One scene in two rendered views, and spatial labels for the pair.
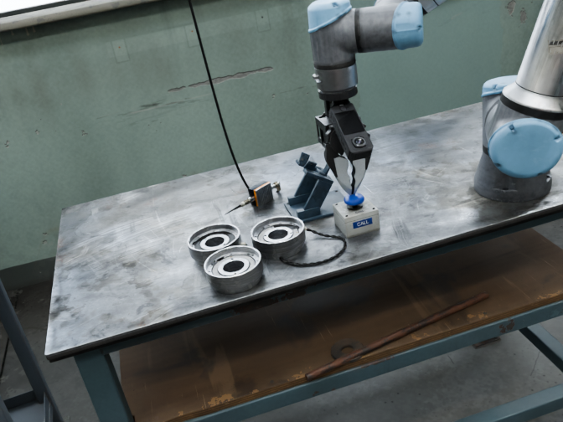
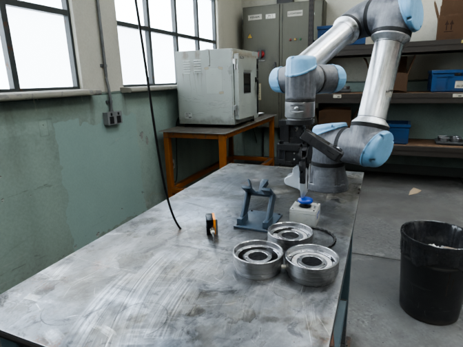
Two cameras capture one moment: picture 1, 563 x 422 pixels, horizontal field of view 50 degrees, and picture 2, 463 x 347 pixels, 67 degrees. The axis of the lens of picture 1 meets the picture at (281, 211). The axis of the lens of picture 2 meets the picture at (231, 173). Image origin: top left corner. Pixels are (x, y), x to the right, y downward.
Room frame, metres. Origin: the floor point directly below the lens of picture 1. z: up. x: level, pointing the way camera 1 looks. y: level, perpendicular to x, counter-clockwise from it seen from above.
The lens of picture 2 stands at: (0.72, 0.71, 1.18)
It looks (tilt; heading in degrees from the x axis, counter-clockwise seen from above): 15 degrees down; 304
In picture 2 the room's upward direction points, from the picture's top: 2 degrees counter-clockwise
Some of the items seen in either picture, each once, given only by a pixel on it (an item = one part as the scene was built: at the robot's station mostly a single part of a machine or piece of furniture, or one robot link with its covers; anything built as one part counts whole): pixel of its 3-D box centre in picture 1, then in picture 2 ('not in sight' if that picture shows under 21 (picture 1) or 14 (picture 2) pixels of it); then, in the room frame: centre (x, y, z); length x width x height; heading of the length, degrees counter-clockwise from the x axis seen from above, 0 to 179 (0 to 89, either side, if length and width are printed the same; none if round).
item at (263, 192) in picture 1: (263, 193); (213, 223); (1.24, 0.03, 0.82); 0.05 x 0.02 x 0.04; 131
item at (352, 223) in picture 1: (358, 214); (305, 212); (1.06, -0.15, 0.82); 0.08 x 0.07 x 0.05; 101
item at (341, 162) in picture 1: (338, 172); (295, 182); (1.08, -0.12, 0.92); 0.06 x 0.03 x 0.09; 11
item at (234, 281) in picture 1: (234, 270); (311, 264); (0.94, 0.10, 0.82); 0.10 x 0.10 x 0.04
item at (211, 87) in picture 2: not in sight; (222, 88); (2.64, -2.02, 1.10); 0.62 x 0.61 x 0.65; 101
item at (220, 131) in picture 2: not in sight; (228, 159); (2.73, -2.20, 0.39); 1.50 x 0.62 x 0.78; 101
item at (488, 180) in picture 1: (512, 163); (326, 173); (1.11, -0.48, 0.85); 0.15 x 0.15 x 0.10
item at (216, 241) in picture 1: (215, 245); (258, 259); (1.05, 0.14, 0.82); 0.10 x 0.10 x 0.04
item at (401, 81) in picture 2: not in sight; (387, 74); (1.51, -3.57, 1.19); 0.52 x 0.42 x 0.38; 11
